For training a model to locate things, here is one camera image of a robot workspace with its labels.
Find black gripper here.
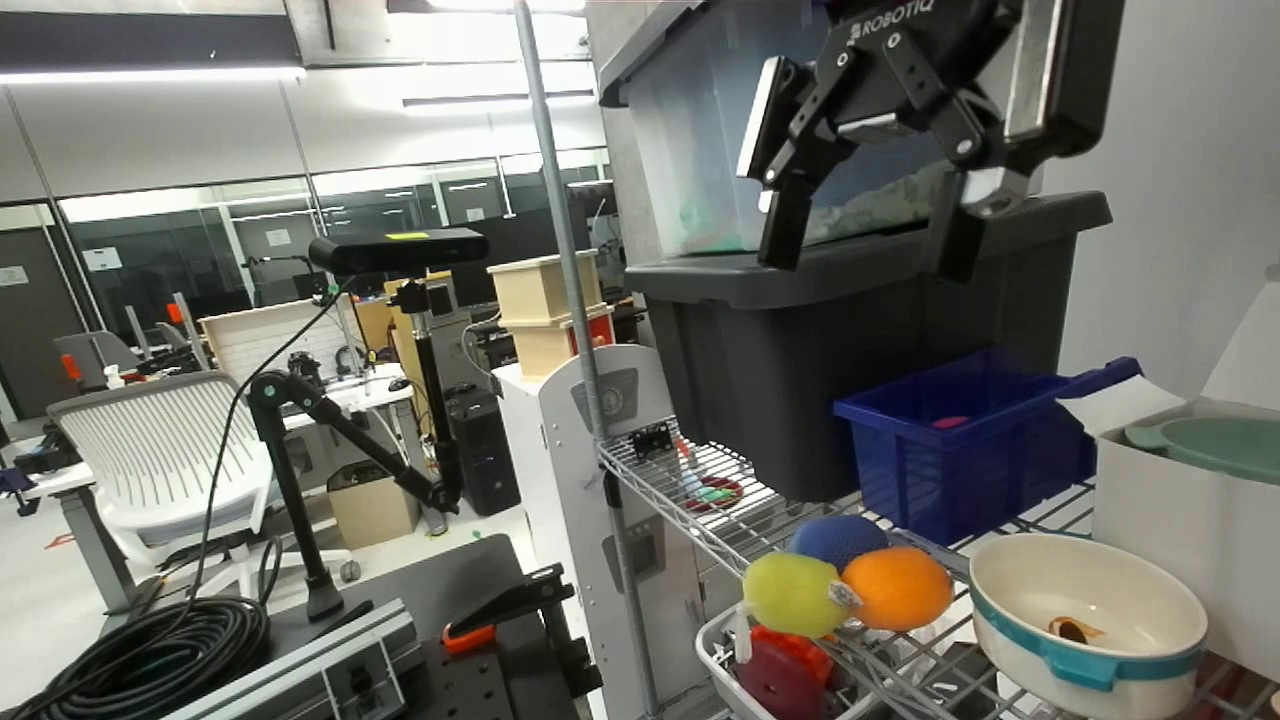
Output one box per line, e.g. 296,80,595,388
735,0,1032,288

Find blue plastic container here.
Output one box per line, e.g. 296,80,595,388
833,350,1149,551

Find white container with green lid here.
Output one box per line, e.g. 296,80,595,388
1092,398,1280,685

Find red plastic toy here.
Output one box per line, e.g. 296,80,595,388
732,624,843,720

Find black storage tote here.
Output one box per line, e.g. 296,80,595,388
618,190,1116,508

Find clear storage tote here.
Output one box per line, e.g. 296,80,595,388
583,0,1057,264

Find blue mesh ball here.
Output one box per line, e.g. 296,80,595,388
789,514,894,574

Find metal rack pole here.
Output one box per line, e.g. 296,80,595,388
507,0,662,720

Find stacked beige boxes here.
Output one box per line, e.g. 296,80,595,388
482,250,610,381

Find orange mesh ball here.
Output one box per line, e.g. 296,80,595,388
839,540,959,636

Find yellow mesh ball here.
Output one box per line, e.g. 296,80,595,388
739,547,858,643

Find black computer tower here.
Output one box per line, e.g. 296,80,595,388
428,313,525,522

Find plain cardboard box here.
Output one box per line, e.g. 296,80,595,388
319,463,423,551

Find orange and black clamp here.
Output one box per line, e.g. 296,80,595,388
435,561,581,664

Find white foam box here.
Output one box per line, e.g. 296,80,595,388
197,295,365,392

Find white mesh office chair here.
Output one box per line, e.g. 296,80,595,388
45,369,278,574

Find coloured wire bundle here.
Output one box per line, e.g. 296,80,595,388
656,431,753,522

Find metal wire rack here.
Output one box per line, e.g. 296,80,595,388
590,431,1280,720

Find white bowl with teal handles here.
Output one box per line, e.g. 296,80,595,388
963,533,1215,720

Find black stereo camera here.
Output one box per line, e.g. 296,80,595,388
305,225,492,291

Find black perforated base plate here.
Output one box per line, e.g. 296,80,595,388
283,533,595,720

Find black articulated camera stand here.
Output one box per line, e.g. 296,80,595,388
241,274,472,629

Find aluminium extrusion rail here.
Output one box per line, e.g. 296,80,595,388
156,597,419,720

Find coiled black cable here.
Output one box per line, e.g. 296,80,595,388
2,593,278,720

